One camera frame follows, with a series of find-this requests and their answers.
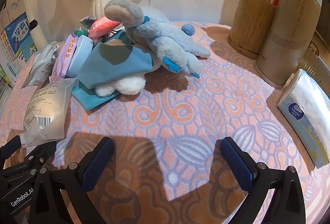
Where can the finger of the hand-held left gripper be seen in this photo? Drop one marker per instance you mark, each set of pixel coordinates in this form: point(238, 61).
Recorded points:
point(10, 146)
point(38, 153)

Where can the teal cloth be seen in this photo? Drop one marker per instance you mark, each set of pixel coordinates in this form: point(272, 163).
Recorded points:
point(87, 98)

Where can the translucent white packet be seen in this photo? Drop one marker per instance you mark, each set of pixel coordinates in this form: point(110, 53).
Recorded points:
point(43, 115)

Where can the purple wipes pack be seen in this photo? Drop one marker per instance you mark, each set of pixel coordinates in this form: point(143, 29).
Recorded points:
point(64, 58)

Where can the white cylinder with black knob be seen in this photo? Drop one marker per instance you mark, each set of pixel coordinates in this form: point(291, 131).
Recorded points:
point(38, 33)

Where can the grey plush toy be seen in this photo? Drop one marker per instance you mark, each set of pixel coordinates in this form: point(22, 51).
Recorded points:
point(159, 40)

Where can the blue tissue pack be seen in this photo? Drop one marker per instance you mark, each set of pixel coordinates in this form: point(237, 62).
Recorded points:
point(304, 115)

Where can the silver white packet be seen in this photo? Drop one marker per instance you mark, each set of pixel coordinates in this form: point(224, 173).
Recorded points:
point(41, 66)

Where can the white plush toy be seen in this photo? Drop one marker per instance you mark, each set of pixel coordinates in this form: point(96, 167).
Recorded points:
point(126, 84)

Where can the light blue cloth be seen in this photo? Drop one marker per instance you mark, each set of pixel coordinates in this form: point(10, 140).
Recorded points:
point(116, 61)

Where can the pink clay bag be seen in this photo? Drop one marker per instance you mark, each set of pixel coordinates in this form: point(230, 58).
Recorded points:
point(103, 26)

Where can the wooden pen holder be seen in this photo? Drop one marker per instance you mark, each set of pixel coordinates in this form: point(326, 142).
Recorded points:
point(250, 22)

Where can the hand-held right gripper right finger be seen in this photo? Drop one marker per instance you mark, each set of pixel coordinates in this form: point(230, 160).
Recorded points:
point(236, 164)

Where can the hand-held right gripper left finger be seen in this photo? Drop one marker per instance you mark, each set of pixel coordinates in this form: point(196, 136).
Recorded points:
point(96, 169)

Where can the beige thermos bottle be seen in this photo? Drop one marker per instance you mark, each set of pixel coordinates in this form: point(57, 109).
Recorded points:
point(288, 33)

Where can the white round band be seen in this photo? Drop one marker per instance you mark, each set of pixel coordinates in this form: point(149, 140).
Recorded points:
point(80, 56)

